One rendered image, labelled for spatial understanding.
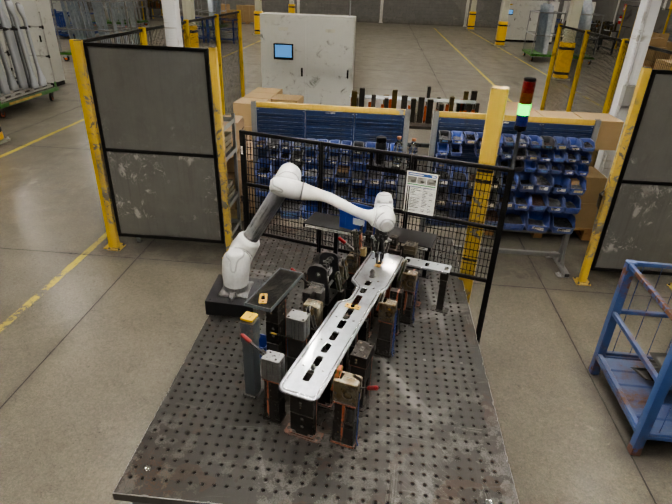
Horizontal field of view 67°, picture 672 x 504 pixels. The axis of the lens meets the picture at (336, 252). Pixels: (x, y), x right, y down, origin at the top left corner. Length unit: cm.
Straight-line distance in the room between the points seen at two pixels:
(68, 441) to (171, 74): 299
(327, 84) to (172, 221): 493
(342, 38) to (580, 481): 762
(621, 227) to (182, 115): 412
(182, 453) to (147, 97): 338
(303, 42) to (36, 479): 767
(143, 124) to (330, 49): 496
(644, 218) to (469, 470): 356
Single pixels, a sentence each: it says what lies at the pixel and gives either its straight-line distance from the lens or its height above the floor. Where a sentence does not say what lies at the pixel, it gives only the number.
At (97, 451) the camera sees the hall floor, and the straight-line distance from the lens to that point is 355.
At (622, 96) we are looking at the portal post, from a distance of 708.
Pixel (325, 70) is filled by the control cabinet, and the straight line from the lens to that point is 943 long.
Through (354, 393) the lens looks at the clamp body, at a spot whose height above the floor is 102.
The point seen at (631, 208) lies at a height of 80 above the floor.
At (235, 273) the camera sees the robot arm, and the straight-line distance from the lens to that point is 308.
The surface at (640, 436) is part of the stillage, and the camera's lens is 374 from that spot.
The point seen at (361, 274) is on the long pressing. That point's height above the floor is 100.
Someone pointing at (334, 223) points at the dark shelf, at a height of 103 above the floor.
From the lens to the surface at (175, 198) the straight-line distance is 523.
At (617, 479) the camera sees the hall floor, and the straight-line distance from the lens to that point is 366.
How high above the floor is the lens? 251
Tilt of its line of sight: 28 degrees down
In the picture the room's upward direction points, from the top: 2 degrees clockwise
